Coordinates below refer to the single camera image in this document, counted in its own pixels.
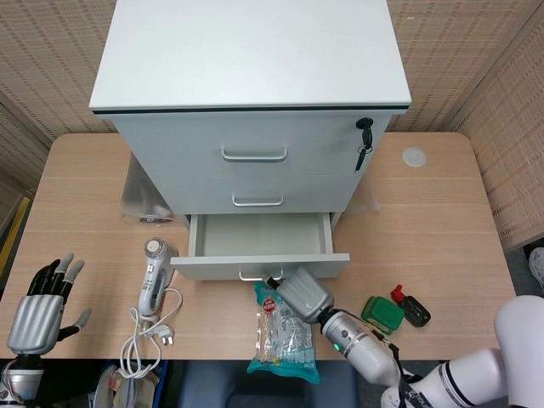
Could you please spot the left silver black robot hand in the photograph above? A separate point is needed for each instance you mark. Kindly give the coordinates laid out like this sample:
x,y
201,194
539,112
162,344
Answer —
x,y
33,319

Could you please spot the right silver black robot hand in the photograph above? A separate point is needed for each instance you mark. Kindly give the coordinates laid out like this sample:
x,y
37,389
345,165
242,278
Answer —
x,y
306,295

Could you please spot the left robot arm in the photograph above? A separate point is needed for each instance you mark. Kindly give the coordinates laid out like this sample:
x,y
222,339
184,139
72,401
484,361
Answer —
x,y
21,380

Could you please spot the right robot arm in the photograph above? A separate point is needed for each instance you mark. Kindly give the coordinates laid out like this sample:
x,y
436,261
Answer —
x,y
370,353

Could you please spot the grey metal drawer front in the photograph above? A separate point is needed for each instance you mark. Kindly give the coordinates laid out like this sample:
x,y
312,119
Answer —
x,y
191,193

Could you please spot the grey metal drawer with key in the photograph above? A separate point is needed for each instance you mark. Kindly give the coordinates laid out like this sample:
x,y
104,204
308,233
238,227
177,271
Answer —
x,y
178,144

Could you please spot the white drawer cabinet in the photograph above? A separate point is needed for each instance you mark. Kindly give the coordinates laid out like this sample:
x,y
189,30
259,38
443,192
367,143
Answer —
x,y
251,55

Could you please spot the teal snack bag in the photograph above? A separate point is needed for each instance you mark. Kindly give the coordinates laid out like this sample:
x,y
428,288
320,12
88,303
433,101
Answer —
x,y
282,344

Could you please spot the green plastic box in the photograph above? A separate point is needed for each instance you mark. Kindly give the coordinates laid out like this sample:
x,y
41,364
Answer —
x,y
382,315

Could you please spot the yellow board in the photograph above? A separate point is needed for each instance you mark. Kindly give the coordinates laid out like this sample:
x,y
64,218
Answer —
x,y
13,229

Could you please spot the black bottle with red cap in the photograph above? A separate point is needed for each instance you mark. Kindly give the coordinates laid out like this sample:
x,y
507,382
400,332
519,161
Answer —
x,y
414,312

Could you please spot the small clear plastic sheet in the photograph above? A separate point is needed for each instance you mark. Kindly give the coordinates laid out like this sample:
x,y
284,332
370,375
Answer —
x,y
365,197

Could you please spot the beige tote bag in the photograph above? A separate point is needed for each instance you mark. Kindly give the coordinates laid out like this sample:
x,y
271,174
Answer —
x,y
127,389

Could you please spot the white handheld electric device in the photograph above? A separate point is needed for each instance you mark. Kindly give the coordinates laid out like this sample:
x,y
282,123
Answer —
x,y
154,272

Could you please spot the blue chair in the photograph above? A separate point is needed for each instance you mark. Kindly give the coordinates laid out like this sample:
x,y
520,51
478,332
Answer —
x,y
204,384

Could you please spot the black hanging spare key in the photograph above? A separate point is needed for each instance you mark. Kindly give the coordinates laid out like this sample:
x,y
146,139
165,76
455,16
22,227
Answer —
x,y
361,159

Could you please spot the large clear plastic bag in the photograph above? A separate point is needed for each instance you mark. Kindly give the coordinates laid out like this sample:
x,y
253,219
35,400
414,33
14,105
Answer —
x,y
138,195

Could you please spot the round white desk grommet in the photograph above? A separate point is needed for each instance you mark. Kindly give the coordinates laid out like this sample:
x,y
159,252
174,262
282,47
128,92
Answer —
x,y
414,156

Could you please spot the black key in lock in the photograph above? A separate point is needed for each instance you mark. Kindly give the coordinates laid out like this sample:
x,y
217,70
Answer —
x,y
365,127

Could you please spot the white shoe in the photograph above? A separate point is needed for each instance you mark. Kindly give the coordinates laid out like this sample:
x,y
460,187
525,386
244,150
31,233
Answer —
x,y
538,265

